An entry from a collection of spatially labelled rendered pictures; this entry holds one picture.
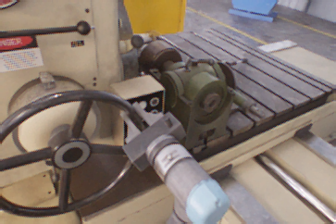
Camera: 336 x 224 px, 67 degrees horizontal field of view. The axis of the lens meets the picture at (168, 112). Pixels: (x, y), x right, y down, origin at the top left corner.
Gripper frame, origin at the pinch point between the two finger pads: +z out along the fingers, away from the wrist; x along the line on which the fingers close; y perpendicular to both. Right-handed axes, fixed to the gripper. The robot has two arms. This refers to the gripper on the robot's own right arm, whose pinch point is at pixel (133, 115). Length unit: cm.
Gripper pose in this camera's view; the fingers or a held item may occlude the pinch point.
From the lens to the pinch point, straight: 64.1
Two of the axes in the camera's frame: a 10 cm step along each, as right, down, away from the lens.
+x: -7.8, 6.0, -1.5
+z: -5.4, -5.4, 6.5
